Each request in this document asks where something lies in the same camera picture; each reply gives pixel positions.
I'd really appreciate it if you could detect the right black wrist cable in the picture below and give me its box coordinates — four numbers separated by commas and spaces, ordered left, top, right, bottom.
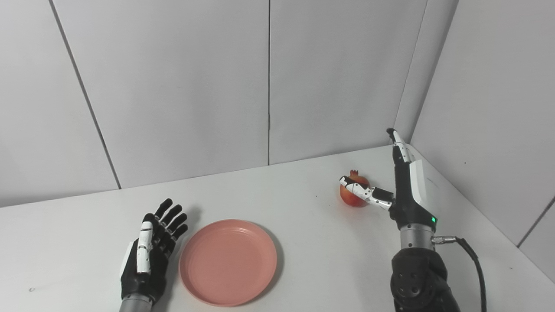
432, 236, 487, 312

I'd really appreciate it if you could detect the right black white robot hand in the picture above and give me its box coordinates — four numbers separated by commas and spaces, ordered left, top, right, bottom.
339, 128, 438, 233

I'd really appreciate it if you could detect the pink round plate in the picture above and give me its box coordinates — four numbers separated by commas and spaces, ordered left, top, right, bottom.
179, 219, 278, 307

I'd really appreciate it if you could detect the red yellow pomegranate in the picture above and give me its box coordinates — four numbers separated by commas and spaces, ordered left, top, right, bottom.
340, 169, 370, 208

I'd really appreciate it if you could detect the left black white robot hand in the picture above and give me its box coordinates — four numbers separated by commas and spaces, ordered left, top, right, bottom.
120, 198, 189, 304

